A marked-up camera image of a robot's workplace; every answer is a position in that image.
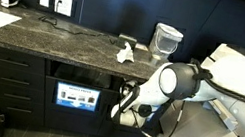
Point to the large white outlet plate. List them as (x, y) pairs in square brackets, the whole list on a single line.
[(63, 4)]

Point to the crumpled white tissue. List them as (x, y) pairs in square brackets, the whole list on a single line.
[(125, 54)]

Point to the small beige flat block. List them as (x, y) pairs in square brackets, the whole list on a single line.
[(142, 47)]

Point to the small white desk device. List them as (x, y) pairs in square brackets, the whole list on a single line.
[(9, 2)]

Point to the clear plastic bucket white lid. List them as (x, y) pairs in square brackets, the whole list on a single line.
[(166, 40)]

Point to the blue mixed paper label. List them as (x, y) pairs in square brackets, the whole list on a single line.
[(77, 96)]

